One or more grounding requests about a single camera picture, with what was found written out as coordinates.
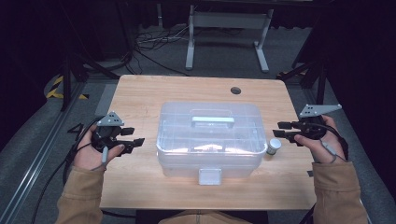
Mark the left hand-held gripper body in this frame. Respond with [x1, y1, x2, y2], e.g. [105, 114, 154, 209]
[92, 111, 125, 153]

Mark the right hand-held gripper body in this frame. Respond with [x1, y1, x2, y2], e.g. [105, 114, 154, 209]
[293, 104, 343, 143]

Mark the small white bottle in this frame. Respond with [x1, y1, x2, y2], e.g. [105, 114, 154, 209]
[266, 137, 282, 156]

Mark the clear plastic storage box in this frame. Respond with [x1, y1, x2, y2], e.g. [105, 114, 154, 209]
[156, 101, 269, 187]

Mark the person's right hand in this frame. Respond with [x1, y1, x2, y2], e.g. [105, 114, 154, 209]
[293, 115, 347, 164]

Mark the person's left hand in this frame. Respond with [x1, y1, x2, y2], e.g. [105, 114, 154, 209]
[73, 124, 125, 172]

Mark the black tripod stand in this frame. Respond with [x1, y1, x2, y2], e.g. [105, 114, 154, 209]
[276, 59, 328, 105]
[60, 52, 120, 112]

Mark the yellow and black floor tape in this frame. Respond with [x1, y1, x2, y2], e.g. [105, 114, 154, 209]
[46, 75, 90, 101]

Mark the person's tan torso clothing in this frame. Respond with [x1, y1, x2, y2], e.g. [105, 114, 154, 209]
[158, 209, 254, 224]

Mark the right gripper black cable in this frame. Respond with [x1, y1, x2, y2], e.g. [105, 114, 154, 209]
[306, 122, 349, 163]

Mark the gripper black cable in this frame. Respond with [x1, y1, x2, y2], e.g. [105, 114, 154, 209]
[31, 116, 106, 224]
[306, 122, 349, 163]

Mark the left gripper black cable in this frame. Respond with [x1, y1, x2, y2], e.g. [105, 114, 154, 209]
[31, 116, 106, 224]

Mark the aluminium floor rail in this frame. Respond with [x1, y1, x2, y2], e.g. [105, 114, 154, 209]
[0, 82, 85, 224]

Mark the bundle of floor cables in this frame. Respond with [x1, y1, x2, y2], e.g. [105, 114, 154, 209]
[134, 24, 191, 77]

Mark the grey metal desk frame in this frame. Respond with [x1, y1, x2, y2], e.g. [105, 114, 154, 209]
[185, 4, 275, 74]

